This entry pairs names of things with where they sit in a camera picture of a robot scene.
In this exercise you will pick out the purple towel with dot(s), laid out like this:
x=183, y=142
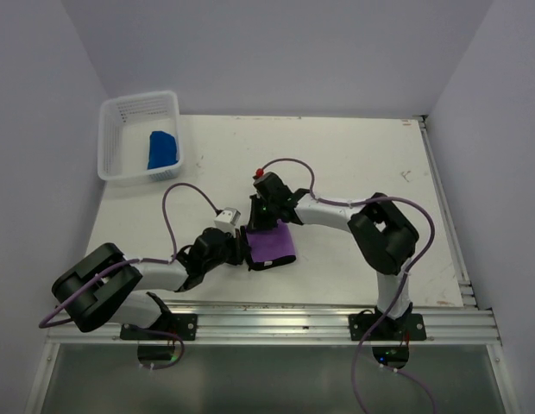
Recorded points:
x=269, y=248

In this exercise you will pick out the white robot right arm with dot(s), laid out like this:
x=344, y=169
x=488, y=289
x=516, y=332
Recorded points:
x=385, y=237

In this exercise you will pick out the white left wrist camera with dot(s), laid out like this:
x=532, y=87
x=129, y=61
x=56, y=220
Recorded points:
x=227, y=220

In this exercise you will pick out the white plastic basket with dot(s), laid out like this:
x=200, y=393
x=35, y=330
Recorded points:
x=125, y=124

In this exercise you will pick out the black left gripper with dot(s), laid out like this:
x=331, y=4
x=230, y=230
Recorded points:
x=239, y=250

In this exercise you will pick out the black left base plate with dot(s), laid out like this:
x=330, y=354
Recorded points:
x=183, y=325

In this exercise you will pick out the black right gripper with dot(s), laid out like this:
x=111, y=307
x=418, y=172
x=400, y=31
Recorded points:
x=256, y=222

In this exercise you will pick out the blue towel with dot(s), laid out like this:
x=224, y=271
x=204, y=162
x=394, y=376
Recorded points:
x=163, y=150

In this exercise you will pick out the aluminium mounting rail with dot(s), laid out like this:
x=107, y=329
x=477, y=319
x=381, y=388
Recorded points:
x=302, y=325

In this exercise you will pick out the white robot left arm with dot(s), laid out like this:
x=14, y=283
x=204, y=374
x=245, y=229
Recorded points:
x=106, y=286

